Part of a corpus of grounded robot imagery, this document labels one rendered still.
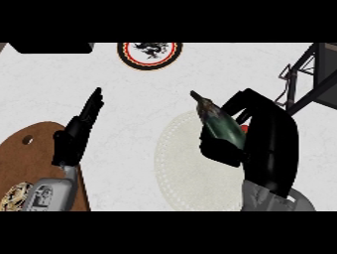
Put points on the cream round placemat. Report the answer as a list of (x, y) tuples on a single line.
[(195, 178)]

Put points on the brown wooden cutting board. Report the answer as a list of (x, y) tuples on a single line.
[(23, 162)]

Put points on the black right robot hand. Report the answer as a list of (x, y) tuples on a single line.
[(274, 145)]

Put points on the gold patterned round object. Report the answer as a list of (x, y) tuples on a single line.
[(15, 197)]

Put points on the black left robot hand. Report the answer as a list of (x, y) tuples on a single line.
[(74, 139)]

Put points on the small red object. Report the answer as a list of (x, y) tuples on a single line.
[(244, 128)]

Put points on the round plate with red rim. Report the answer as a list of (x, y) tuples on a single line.
[(150, 54)]

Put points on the black appliance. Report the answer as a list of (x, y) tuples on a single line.
[(52, 47)]

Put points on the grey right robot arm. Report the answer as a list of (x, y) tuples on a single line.
[(274, 200)]

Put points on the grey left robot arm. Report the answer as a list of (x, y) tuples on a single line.
[(49, 193)]

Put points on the dark green eggplant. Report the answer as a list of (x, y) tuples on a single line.
[(220, 124)]

